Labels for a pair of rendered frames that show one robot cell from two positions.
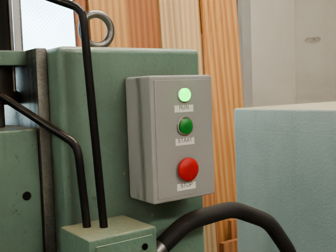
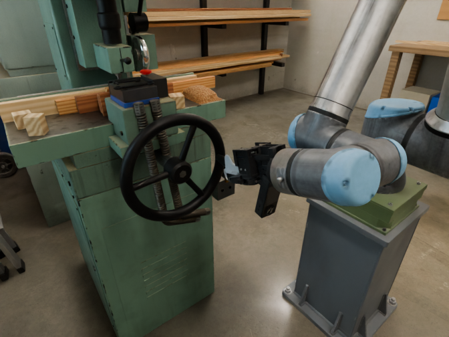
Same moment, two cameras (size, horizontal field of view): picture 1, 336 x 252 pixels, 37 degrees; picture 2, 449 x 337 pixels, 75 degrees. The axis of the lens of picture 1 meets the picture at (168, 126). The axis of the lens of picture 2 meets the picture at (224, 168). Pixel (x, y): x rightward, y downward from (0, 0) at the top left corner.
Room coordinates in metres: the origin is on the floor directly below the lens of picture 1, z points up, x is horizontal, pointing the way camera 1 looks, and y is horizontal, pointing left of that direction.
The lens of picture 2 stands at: (0.31, 1.25, 1.17)
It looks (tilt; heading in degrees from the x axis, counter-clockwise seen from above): 29 degrees down; 268
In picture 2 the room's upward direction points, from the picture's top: straight up
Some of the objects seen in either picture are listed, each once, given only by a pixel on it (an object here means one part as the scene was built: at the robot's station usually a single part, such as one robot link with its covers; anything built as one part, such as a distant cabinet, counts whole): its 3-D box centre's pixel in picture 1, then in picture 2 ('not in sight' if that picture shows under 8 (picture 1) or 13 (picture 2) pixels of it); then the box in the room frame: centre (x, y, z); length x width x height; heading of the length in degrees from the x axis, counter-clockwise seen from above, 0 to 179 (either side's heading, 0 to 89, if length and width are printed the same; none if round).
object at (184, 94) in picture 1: (185, 94); not in sight; (0.64, -0.02, 1.46); 0.02 x 0.01 x 0.02; 125
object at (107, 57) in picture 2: not in sight; (114, 59); (0.61, 0.32, 1.03); 0.14 x 0.07 x 0.09; 125
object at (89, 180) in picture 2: not in sight; (118, 133); (0.67, 0.24, 0.76); 0.57 x 0.45 x 0.09; 125
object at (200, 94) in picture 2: not in sight; (199, 91); (0.36, 0.28, 0.92); 0.14 x 0.09 x 0.04; 125
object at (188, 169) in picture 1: (188, 169); not in sight; (0.64, -0.02, 1.36); 0.03 x 0.01 x 0.03; 125
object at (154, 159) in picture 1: (170, 136); not in sight; (0.67, 0.00, 1.40); 0.10 x 0.06 x 0.16; 125
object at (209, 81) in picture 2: not in sight; (146, 92); (0.53, 0.29, 0.92); 0.54 x 0.02 x 0.04; 35
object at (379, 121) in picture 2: not in sight; (391, 128); (-0.24, 0.42, 0.83); 0.17 x 0.15 x 0.18; 123
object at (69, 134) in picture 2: not in sight; (132, 122); (0.55, 0.44, 0.87); 0.61 x 0.30 x 0.06; 35
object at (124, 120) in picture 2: not in sight; (141, 115); (0.51, 0.51, 0.92); 0.15 x 0.13 x 0.09; 35
